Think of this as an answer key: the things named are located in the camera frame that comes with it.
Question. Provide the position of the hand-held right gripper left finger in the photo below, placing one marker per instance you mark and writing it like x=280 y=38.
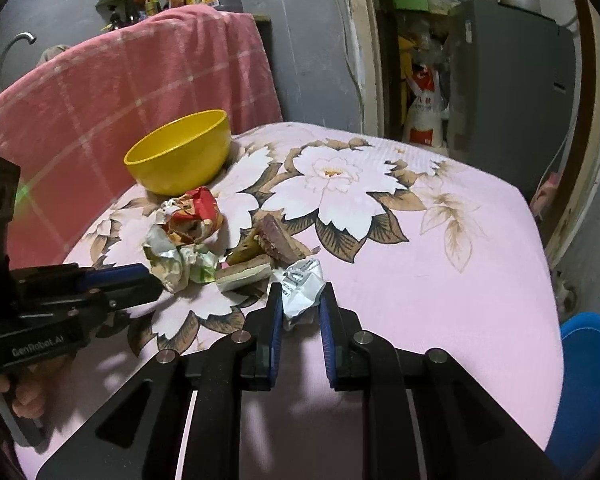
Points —
x=276 y=330

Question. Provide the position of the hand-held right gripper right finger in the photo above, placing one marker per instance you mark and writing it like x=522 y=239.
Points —
x=326 y=340

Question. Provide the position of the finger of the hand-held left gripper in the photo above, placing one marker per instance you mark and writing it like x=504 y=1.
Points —
x=135 y=292
x=117 y=274

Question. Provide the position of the white green wrapper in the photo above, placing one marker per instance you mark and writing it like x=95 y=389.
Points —
x=172 y=260

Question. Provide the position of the white paper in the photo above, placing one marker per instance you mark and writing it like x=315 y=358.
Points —
x=300 y=285

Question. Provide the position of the red paper pack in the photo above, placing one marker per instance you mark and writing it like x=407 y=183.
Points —
x=202 y=205

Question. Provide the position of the person's left hand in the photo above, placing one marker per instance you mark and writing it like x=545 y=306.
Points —
x=27 y=400

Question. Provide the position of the oblong sweet potato piece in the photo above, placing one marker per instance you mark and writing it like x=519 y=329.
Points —
x=242 y=275

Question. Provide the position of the purple brown sweet potato piece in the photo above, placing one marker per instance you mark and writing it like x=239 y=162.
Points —
x=275 y=235

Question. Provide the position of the yellow bowl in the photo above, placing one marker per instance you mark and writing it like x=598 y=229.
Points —
x=180 y=160

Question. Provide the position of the pink floral sheet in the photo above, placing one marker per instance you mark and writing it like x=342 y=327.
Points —
x=455 y=285

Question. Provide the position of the pink checked towel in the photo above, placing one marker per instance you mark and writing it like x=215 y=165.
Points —
x=105 y=85

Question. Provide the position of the white red sack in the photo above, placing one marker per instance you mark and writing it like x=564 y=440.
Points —
x=422 y=110

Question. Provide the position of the metal faucet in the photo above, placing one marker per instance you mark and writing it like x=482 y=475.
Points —
x=10 y=42

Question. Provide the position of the blue bucket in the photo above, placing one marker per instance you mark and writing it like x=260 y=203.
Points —
x=585 y=385

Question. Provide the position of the pink cloth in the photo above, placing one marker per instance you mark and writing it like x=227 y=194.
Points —
x=545 y=192

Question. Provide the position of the dark sauce bottle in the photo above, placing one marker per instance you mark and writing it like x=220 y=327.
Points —
x=130 y=7

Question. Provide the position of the yellow seasoning bottle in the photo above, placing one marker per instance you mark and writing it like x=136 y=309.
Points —
x=154 y=4

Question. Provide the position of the grey refrigerator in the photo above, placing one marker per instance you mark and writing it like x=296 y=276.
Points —
x=505 y=85

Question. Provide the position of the pale wooden door frame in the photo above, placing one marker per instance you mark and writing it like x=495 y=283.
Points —
x=365 y=60

